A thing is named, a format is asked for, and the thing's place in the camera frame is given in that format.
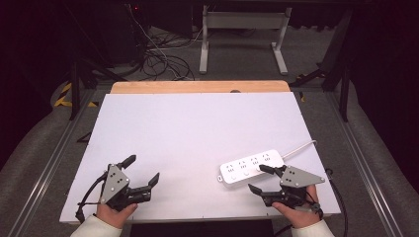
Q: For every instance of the white metal stand frame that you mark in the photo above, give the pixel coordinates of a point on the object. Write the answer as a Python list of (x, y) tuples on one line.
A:
[(243, 20)]

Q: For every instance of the white board table cover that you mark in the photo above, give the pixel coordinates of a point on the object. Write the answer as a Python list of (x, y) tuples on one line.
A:
[(191, 138)]

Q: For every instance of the aluminium floor rail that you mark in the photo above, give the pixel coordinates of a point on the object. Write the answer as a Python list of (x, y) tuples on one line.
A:
[(365, 171), (49, 171)]

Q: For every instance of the white power strip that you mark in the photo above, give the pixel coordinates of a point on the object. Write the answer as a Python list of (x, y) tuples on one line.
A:
[(242, 168)]

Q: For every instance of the person's right hand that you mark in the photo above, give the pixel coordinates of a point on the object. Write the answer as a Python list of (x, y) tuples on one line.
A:
[(301, 217)]

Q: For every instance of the person's left hand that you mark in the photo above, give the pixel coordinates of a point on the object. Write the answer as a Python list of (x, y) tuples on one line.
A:
[(113, 216)]

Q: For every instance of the wooden table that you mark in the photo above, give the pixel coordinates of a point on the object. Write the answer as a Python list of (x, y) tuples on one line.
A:
[(197, 87)]

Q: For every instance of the yellow black hazard tape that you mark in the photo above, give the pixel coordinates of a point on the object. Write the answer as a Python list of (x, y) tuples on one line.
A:
[(62, 100)]

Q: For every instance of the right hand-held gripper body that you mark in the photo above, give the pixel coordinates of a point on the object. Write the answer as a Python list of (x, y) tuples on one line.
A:
[(294, 179)]

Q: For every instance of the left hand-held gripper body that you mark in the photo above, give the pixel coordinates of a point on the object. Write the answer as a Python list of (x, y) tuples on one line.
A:
[(113, 184)]

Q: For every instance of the black metal stand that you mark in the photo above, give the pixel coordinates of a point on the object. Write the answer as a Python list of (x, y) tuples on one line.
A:
[(344, 82), (75, 92)]

